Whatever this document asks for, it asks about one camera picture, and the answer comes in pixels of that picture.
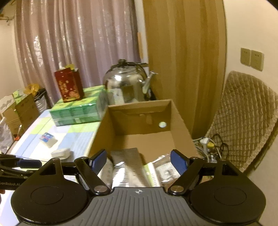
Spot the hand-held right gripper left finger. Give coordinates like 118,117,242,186
32,149,111,195

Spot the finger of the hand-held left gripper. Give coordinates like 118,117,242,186
0,154,43,169
0,167,36,177

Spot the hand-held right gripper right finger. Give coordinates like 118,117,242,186
167,149,246,195

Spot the clear plastic bag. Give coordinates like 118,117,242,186
151,153,185,187

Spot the silver foil pouch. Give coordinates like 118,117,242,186
96,148,152,188

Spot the blue label tissue packet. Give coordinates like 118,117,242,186
40,132,58,148

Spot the white foam block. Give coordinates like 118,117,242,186
51,148,71,159

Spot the checkered tablecloth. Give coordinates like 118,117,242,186
0,107,102,166

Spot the green tissue multipack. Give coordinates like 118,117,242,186
49,85,109,127

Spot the white bucket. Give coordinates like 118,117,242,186
35,88,52,114

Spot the white carved chair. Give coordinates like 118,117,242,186
0,96,17,119

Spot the green tissue packet bundle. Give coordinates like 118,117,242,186
12,89,26,103

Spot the yellow plastic bag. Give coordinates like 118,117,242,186
23,83,41,95

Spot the stainless steel kettle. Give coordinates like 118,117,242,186
103,59,157,107

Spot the red gift box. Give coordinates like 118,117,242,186
54,65,85,103

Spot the quilted beige chair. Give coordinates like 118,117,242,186
193,70,278,176

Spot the wooden door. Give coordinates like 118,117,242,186
142,0,227,139

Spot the shiny grey curtain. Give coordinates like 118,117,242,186
14,0,149,105

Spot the orange-handled tool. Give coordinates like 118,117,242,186
13,125,22,140

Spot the black power cable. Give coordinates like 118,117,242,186
208,134,226,157

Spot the beige wall socket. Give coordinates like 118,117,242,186
240,48,252,66
250,50,264,71

